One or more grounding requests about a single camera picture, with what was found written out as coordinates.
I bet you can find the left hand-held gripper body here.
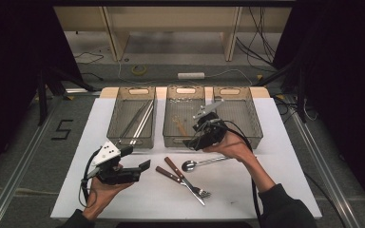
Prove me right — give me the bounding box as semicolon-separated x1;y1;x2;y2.
89;141;141;186

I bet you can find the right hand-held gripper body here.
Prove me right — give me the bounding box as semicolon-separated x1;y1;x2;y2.
191;100;228;150

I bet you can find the smoked clear plastic bin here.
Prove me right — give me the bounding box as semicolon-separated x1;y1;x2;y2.
213;85;264;150
163;85;207;148
106;85;157;150

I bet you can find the amber clear plastic spoon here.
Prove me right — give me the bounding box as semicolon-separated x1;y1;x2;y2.
172;116;190;137

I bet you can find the metal spoon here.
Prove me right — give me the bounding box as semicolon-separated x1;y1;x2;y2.
181;155;232;173

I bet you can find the wooden handle fork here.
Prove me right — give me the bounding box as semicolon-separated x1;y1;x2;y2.
155;165;212;200

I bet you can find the wooden handle knife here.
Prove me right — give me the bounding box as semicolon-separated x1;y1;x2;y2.
163;156;206;207

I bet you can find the white chopstick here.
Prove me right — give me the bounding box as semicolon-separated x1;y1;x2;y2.
129;103;154;145
132;104;155;146

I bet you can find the person's right hand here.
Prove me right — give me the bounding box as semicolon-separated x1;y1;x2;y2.
202;130;257;165

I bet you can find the person's left hand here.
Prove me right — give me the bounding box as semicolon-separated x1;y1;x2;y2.
82;177;135;221

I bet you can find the white power strip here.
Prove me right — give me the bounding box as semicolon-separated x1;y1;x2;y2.
177;71;205;81

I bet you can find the white table cover sheet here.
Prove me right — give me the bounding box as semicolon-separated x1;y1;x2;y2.
49;96;323;221

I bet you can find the yellow tape roll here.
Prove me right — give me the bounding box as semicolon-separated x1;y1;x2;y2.
130;64;147;77

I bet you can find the black metal stand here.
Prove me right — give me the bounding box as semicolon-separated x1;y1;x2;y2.
36;66;96;126
253;60;308;123

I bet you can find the wooden shelf unit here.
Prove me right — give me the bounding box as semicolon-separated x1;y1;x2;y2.
53;6;293;63

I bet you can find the black curtain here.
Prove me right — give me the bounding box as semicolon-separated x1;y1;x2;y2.
274;0;365;203
0;0;84;179

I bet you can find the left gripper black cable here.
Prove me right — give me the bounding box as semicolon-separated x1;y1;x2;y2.
78;147;104;208

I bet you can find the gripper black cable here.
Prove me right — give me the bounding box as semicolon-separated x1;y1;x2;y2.
217;119;264;228
78;147;104;208

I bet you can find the white floor cable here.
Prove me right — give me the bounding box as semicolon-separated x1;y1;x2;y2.
117;60;255;86

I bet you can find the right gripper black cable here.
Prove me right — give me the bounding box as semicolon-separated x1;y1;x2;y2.
217;119;264;228

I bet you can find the aluminium floor rail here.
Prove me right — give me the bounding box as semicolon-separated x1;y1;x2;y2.
0;94;61;228
289;107;362;228

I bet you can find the black cable bundle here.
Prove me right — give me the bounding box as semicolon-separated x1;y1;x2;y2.
236;6;279;69

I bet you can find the thin black floor cable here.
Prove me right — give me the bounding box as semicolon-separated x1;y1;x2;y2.
74;51;105;66

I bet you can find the thick black floor cable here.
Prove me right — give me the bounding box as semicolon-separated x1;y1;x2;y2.
303;172;346;228

